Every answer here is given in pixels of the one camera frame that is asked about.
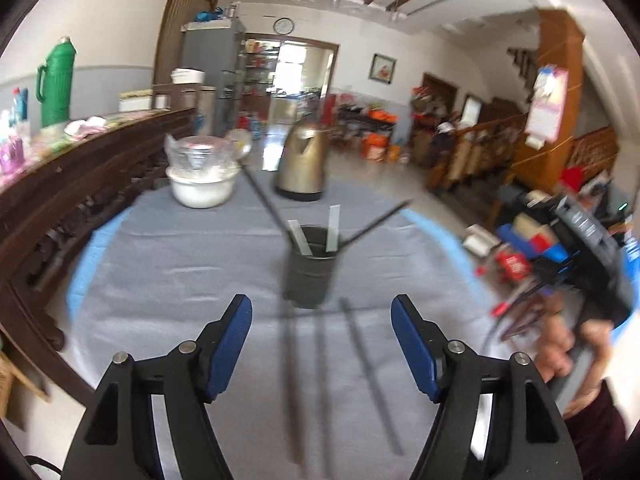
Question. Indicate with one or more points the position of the red-capped water bottle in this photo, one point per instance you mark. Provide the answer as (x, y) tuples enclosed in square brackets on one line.
[(20, 105)]

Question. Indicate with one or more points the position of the dark wooden chair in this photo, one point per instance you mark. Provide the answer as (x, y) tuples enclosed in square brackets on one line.
[(175, 95)]

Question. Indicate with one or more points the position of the framed wall picture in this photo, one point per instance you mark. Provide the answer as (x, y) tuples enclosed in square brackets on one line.
[(383, 68)]

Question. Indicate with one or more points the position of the brown curtained door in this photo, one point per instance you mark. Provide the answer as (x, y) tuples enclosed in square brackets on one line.
[(185, 25)]

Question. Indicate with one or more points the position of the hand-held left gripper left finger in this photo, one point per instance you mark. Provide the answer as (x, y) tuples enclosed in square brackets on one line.
[(230, 345)]

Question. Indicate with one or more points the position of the pink wall calendar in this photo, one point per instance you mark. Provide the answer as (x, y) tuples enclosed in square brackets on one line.
[(547, 105)]

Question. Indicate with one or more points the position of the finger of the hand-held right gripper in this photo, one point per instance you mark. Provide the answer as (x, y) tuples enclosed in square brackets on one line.
[(535, 287), (525, 200)]

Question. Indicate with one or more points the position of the green thermos jug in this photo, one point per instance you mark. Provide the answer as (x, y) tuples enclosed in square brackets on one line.
[(57, 85)]

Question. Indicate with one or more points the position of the round wall clock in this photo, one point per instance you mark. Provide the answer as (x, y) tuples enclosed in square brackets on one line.
[(283, 25)]

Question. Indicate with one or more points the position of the person's right hand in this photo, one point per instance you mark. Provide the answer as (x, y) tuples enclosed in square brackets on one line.
[(555, 345)]

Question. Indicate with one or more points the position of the wooden stair railing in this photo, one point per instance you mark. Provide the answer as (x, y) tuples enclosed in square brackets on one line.
[(480, 150)]

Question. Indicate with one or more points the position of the white basin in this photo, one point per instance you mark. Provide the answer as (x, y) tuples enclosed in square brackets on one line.
[(202, 190)]

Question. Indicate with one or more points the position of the white rice cooker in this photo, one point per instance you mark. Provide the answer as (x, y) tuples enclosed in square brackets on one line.
[(187, 76)]

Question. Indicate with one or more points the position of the orange box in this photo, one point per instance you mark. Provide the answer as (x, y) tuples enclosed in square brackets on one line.
[(382, 116)]

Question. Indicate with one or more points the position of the grey tablecloth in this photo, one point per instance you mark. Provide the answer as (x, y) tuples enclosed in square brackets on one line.
[(175, 285)]

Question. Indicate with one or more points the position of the small electric fan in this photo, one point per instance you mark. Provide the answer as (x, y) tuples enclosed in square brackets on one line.
[(240, 142)]

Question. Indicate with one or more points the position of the brown wooden door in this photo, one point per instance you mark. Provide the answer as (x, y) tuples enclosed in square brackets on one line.
[(440, 92)]

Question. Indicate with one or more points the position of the white cabinet box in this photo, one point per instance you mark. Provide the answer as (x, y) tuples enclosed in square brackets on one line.
[(135, 100)]

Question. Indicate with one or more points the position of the purple cup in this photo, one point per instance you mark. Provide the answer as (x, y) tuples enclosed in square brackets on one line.
[(12, 155)]

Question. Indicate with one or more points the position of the white printed freezer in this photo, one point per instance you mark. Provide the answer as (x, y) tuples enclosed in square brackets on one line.
[(205, 105)]

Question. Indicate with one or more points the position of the red child chair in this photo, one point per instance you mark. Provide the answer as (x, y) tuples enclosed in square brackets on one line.
[(512, 262)]

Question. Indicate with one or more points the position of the white step stool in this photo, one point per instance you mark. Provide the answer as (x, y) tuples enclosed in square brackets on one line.
[(480, 242)]

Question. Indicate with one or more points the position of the glass display cabinet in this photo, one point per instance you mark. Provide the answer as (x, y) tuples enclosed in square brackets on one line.
[(257, 70)]

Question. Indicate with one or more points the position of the bronze electric kettle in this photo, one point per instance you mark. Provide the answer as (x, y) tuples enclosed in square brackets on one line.
[(302, 160)]

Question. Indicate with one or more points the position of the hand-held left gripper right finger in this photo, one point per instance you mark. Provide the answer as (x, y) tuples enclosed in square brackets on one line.
[(415, 345)]

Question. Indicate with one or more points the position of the white crumpled cloth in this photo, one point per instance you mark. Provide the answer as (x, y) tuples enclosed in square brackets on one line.
[(85, 127)]

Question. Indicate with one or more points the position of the dark wooden side table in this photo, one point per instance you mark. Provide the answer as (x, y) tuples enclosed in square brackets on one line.
[(360, 120)]

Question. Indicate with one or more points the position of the dark utensil holder cup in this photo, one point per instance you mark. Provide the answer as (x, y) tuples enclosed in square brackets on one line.
[(309, 270)]

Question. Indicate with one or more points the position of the blue tablecloth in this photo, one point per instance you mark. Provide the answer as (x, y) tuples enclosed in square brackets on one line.
[(82, 275)]

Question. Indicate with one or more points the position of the person's right forearm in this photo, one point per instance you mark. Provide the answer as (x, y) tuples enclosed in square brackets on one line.
[(600, 435)]

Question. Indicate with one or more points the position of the silver refrigerator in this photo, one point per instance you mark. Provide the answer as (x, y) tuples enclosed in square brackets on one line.
[(215, 75)]

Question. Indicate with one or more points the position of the plastic-wrapped steel bowl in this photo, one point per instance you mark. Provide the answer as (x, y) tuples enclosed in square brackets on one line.
[(200, 155)]

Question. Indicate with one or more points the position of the carved wooden sideboard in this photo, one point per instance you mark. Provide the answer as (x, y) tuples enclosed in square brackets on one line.
[(75, 195)]

